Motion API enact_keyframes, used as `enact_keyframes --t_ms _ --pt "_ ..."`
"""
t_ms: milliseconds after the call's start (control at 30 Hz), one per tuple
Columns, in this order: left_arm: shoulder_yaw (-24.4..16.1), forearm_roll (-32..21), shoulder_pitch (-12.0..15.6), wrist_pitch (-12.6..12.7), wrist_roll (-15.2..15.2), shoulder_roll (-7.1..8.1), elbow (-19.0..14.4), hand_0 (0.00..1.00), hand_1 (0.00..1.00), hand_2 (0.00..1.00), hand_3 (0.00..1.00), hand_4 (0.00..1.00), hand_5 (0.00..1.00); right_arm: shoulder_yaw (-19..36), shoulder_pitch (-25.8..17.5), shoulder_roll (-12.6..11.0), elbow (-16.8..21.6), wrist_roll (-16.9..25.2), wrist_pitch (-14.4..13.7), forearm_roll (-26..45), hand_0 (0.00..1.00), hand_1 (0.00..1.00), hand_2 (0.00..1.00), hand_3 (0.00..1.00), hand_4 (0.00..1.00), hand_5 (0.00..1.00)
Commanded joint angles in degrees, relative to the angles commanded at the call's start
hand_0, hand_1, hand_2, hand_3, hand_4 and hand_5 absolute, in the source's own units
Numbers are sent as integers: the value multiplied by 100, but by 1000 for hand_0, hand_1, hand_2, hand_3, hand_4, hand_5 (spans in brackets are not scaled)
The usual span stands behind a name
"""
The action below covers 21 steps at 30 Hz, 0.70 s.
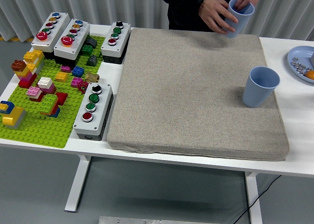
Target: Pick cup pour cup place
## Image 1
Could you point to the person's right hand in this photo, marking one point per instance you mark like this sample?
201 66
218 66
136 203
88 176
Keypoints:
214 12

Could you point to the blue ribbed plastic cup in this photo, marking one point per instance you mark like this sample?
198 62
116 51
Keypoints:
241 22
255 93

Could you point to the person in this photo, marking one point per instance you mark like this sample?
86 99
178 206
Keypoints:
184 15

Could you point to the blue plate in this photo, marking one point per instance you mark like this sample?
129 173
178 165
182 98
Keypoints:
300 53

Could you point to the grey block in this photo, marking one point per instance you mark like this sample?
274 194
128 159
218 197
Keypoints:
312 59

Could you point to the four-button white control box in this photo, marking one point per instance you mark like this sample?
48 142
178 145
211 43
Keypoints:
122 37
103 106

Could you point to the orange fruit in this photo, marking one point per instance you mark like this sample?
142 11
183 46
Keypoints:
310 74

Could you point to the grey-brown fabric mat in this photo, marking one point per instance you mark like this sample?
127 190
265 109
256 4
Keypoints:
171 106

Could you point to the dark grey sloped brick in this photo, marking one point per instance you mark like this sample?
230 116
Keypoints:
92 42

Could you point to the dark green toy brick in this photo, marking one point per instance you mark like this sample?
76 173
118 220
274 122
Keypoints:
87 49

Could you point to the five-button white control box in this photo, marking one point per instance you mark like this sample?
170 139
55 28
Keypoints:
60 27
81 37

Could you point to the blue toy brick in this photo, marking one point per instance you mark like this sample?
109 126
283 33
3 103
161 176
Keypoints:
78 71

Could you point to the small magenta toy brick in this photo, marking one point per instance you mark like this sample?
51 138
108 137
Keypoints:
65 68

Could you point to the yellow toy brick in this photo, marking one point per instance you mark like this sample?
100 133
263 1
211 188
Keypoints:
61 76

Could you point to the red toy brick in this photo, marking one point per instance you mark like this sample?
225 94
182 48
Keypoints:
62 97

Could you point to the yellow white brick stack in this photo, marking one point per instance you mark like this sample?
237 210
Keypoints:
33 55

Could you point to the green orange blue brick stack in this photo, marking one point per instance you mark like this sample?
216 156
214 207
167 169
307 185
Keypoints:
49 101

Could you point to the white pleated curtain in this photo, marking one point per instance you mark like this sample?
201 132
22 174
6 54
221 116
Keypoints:
24 8

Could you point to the white table leg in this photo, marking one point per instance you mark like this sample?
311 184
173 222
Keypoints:
253 199
78 184

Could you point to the pink white red brick stack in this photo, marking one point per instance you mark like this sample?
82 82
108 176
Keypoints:
34 91

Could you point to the yellow black floor tape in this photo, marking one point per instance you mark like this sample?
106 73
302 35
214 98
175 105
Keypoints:
14 38

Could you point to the brown yellow pink brick stack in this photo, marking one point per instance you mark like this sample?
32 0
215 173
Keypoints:
18 65

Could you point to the green toy brick baseplate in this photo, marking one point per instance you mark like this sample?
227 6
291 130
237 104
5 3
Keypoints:
36 133

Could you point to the grey metal plate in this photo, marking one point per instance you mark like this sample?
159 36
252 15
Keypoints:
127 220

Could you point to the blue yellow grey brick stack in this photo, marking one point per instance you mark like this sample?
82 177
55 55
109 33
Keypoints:
14 116

